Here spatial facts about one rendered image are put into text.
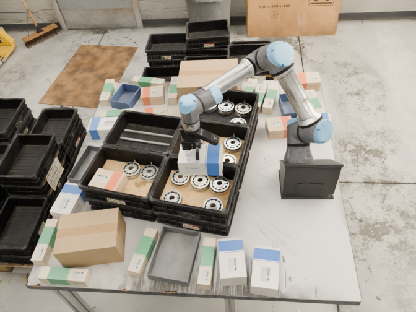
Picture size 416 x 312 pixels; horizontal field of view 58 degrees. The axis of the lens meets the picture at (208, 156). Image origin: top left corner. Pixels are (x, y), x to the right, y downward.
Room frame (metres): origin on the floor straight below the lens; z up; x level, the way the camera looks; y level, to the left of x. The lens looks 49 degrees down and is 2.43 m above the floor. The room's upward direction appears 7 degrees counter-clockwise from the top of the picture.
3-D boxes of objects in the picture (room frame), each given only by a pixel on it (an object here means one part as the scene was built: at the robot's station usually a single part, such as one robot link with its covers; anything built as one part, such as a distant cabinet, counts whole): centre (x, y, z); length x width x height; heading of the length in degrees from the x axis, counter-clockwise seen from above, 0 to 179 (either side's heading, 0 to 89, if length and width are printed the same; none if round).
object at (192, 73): (2.09, -0.07, 0.80); 0.40 x 0.30 x 0.20; 82
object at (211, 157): (1.16, 0.03, 1.09); 0.20 x 0.12 x 0.09; 80
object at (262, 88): (1.96, -0.40, 0.73); 0.24 x 0.06 x 0.06; 158
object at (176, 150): (1.43, -0.02, 0.87); 0.40 x 0.30 x 0.11; 70
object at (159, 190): (1.15, 0.08, 0.87); 0.40 x 0.30 x 0.11; 70
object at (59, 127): (2.22, 1.19, 0.31); 0.40 x 0.30 x 0.34; 170
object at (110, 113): (1.96, 0.58, 0.73); 0.24 x 0.06 x 0.06; 88
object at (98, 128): (1.83, 0.65, 0.75); 0.20 x 0.12 x 0.09; 83
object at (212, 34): (3.17, -0.13, 0.37); 0.42 x 0.34 x 0.46; 80
